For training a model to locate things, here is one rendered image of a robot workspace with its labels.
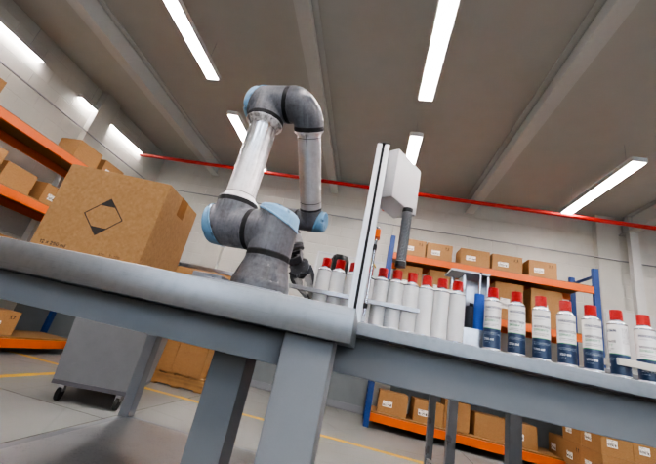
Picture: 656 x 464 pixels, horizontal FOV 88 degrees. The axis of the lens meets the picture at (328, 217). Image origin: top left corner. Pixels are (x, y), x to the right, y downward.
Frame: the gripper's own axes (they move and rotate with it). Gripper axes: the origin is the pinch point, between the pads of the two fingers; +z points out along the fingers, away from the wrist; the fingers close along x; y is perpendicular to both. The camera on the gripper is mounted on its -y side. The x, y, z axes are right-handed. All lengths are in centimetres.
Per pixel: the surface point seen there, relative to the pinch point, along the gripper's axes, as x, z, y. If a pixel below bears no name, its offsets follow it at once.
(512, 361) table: -32, 31, -65
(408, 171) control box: -48, -29, -11
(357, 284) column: -17.1, 4.5, -15.5
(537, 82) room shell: -269, -164, 167
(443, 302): -43.0, 16.8, -2.1
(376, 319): -19.7, 15.1, -2.0
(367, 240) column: -24.9, -7.9, -15.5
